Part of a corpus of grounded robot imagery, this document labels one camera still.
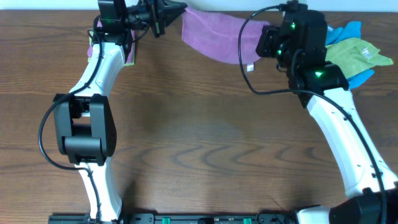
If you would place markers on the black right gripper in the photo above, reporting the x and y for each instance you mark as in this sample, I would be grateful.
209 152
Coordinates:
266 42

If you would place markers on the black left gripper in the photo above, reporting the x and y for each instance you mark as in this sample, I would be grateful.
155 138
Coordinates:
156 18

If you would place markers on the purple cloth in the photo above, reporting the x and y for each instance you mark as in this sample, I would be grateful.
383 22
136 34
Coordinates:
132 46
215 35

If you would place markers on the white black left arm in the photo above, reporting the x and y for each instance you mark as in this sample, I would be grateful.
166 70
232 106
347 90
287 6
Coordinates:
85 128

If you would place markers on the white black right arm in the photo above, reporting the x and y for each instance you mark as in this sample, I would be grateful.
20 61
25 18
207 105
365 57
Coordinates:
370 185

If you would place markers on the folded purple cloth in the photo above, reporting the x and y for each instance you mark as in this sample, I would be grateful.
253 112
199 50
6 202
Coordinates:
132 46

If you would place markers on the folded green cloth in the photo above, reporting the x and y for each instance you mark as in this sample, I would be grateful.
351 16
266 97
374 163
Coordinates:
130 62

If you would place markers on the blue cloth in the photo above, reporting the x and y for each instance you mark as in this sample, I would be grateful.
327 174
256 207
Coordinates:
335 35

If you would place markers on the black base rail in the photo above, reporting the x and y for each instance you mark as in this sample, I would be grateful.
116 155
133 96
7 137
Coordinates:
260 218

